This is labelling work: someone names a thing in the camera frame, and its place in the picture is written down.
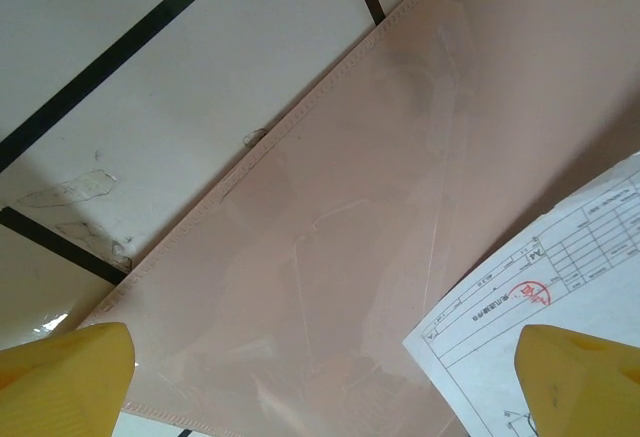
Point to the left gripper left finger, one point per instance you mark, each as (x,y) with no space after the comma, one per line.
(60,382)

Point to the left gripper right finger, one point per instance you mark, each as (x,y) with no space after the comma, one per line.
(585,387)

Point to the pink plastic folder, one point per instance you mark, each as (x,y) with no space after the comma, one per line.
(350,182)

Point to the white sheet with Chinese stamp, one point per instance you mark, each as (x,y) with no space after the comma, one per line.
(575,272)

